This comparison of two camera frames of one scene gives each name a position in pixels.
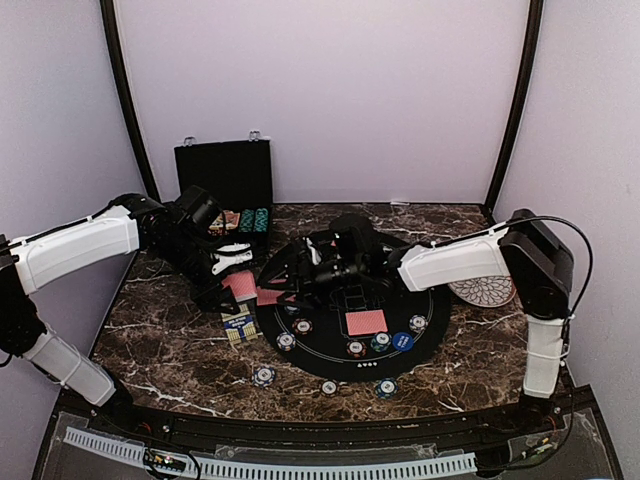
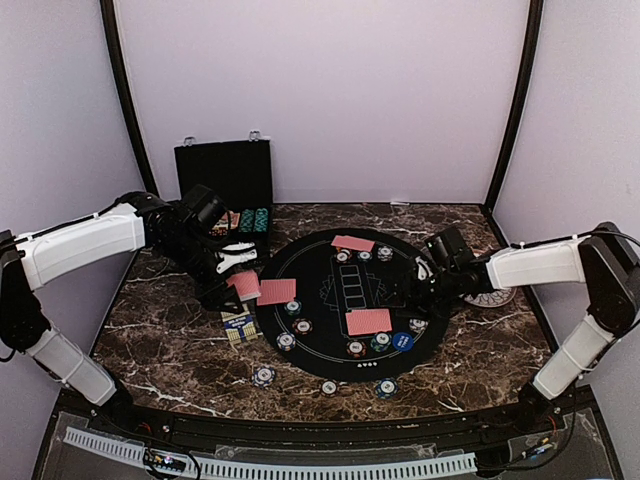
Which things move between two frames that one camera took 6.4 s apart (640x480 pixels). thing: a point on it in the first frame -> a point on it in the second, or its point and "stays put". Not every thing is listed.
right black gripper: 294,266 -> 412,292
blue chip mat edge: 286,341 stays put
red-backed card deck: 242,284 stays put
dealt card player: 268,296 stays put
